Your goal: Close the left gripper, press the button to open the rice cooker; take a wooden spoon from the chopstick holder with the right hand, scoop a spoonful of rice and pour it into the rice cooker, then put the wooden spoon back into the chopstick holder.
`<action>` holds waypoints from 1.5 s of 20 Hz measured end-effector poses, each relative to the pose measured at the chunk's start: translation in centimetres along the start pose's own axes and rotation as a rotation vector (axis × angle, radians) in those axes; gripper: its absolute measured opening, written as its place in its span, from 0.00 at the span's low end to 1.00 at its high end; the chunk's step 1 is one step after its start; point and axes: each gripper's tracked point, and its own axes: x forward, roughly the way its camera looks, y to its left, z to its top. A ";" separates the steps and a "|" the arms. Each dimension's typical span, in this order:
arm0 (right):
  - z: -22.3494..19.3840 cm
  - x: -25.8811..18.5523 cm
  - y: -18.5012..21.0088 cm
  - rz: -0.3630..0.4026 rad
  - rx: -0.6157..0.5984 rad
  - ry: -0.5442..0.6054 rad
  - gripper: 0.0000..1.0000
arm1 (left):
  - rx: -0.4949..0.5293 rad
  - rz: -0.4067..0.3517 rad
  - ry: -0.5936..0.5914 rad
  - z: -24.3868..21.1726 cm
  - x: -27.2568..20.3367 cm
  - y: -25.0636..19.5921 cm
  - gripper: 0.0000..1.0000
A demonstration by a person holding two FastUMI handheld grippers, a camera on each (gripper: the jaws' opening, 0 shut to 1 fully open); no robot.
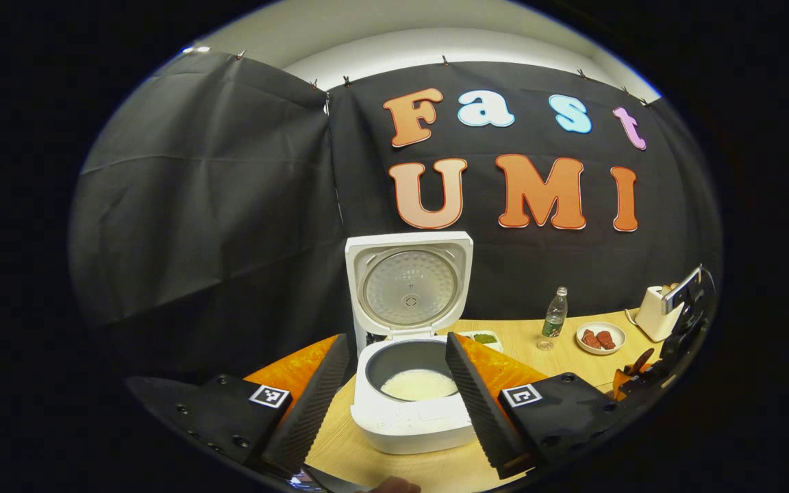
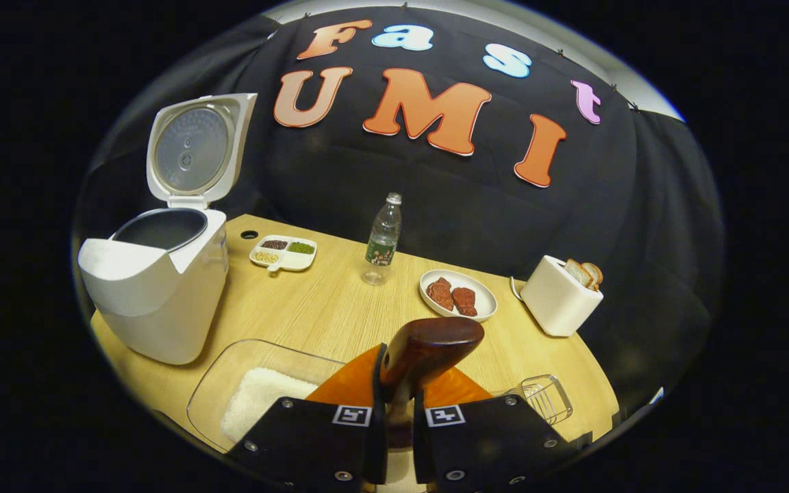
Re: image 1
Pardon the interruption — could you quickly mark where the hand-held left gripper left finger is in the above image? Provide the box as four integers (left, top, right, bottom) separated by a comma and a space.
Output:
159, 333, 351, 479

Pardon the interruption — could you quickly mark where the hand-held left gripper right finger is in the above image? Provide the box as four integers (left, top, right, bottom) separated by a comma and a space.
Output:
445, 332, 631, 480

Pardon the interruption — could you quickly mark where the heap of white rice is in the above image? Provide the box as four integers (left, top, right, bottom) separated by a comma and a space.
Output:
381, 370, 458, 401

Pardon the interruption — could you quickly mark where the white rice cooker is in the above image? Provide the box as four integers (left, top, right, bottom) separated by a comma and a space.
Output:
345, 231, 479, 455

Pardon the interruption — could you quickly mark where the white toaster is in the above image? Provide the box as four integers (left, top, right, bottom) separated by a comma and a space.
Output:
634, 284, 684, 342

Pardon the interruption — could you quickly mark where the white round plate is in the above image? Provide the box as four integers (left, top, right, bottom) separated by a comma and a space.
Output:
576, 322, 627, 355

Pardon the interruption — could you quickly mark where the smartphone with lit screen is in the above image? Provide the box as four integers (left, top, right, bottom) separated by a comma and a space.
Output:
288, 469, 330, 491

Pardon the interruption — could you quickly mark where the white divided dish of beans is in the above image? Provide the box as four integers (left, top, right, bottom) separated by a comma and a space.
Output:
460, 331, 505, 353

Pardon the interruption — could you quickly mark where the clear plastic water bottle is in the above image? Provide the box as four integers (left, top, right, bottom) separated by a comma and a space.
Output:
537, 286, 569, 351

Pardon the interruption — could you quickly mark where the black backdrop cloth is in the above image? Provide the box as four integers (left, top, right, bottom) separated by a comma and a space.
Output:
69, 48, 724, 384

